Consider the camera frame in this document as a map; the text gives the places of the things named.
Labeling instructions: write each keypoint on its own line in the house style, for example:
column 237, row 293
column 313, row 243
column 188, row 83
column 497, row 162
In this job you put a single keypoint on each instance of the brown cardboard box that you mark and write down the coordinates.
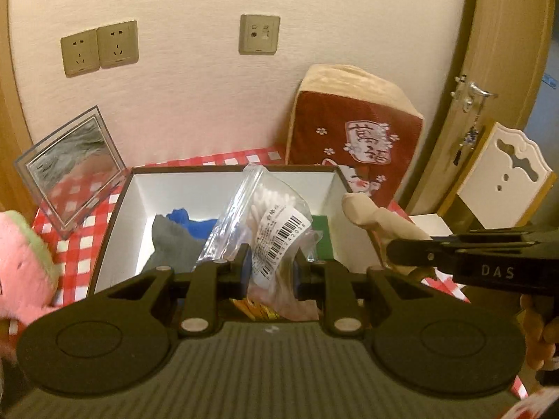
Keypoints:
column 135, row 209

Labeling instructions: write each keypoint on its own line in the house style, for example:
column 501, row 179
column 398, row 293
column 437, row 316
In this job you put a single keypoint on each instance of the red embroidered cushion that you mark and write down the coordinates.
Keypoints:
column 332, row 118

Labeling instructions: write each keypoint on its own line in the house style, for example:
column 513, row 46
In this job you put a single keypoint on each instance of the pink plush pig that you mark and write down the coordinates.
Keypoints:
column 22, row 270

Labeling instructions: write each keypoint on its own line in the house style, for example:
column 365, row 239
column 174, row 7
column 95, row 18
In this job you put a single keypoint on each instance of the red and white packet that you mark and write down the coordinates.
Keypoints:
column 535, row 406

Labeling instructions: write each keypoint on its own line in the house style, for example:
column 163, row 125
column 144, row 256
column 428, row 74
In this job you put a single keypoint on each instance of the white wooden chair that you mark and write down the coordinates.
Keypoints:
column 502, row 174

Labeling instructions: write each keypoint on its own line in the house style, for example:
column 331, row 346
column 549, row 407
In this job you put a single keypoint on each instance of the fluffy grey cloth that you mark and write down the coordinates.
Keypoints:
column 170, row 244

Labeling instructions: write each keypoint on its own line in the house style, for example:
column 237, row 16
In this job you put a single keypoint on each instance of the wooden door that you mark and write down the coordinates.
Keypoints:
column 493, row 30

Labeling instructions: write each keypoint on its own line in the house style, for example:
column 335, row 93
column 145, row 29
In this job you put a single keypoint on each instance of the plastic bag of cotton swabs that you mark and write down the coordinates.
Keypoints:
column 270, row 222

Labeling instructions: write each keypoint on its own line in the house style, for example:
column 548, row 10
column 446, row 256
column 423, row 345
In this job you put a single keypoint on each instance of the red checkered tablecloth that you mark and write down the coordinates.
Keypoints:
column 83, row 262

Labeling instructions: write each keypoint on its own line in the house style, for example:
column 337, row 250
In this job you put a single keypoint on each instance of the beige stocking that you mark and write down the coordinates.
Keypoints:
column 375, row 218

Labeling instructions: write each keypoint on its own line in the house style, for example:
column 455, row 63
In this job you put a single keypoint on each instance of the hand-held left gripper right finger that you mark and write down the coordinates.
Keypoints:
column 305, row 280

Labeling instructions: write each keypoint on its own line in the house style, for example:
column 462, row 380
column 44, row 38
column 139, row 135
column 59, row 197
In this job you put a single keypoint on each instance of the beige wall data socket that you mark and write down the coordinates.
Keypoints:
column 259, row 34

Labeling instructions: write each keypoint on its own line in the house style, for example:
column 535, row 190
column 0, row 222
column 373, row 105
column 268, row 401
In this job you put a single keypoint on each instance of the glass picture frame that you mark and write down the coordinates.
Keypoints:
column 74, row 161

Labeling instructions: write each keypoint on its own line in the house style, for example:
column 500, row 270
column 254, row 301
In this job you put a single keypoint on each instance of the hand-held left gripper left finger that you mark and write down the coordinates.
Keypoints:
column 242, row 273

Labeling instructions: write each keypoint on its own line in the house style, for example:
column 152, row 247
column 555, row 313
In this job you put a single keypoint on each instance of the green and yellow sponge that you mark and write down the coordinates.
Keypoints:
column 323, row 235

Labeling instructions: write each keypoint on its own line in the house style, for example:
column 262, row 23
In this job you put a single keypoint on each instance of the person's right hand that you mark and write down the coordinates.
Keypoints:
column 537, row 331

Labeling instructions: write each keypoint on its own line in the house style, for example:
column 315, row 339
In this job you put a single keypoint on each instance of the blue cloth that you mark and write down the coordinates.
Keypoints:
column 192, row 225

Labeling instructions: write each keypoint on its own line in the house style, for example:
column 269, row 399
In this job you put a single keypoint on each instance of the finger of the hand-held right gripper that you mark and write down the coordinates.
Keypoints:
column 415, row 252
column 489, row 238

